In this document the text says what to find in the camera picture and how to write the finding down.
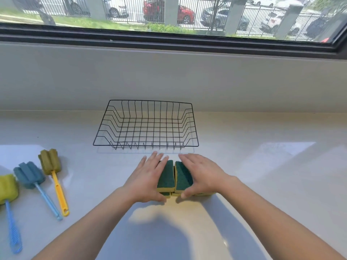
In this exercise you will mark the dark grey car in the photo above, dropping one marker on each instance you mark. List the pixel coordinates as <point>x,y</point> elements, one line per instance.
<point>214,16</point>

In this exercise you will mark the person's right thumb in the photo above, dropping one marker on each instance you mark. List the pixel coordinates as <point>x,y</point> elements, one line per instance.
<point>187,192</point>

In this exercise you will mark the thin tree trunk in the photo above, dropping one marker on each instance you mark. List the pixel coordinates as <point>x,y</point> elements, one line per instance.
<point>214,16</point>

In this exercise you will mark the dark window frame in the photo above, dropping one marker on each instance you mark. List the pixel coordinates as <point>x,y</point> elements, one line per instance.
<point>162,37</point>

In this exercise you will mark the person's left middle finger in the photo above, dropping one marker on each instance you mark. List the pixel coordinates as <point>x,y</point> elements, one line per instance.
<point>158,160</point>

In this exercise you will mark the grey concrete pillar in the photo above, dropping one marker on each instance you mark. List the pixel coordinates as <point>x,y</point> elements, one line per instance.
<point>288,21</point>
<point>95,8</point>
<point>171,10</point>
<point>235,16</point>

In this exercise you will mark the black car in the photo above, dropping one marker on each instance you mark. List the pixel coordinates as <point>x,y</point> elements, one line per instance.
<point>315,27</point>

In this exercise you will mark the black metal fence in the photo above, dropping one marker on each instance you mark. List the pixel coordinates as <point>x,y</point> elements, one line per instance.
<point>195,9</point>

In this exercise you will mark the red car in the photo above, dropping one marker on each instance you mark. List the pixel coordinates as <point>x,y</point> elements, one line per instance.
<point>156,10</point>

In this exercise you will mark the person's left little finger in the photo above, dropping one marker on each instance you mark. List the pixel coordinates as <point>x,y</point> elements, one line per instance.
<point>143,162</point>

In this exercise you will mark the person's left thumb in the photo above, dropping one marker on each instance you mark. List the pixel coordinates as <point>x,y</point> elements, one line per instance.
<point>160,198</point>

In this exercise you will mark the person's left hand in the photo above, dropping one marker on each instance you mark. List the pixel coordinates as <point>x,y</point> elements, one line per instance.
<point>142,181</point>

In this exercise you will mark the green shrub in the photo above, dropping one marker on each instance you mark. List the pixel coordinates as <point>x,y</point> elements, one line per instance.
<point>162,27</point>

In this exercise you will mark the white car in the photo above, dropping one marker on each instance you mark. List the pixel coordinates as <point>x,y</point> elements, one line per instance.
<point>271,20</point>
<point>118,9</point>

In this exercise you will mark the person's left forearm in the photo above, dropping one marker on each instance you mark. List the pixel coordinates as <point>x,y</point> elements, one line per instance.
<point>89,227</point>

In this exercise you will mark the person's right forearm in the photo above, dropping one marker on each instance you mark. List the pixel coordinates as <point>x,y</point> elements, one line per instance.
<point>271,219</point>

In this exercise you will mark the person's right hand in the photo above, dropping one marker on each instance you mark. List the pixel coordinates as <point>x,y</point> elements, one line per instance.
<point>206,175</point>

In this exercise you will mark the green and yellow scrub sponge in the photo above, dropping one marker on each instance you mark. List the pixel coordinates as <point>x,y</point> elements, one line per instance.
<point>166,194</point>
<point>183,178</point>
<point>176,194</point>
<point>166,177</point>

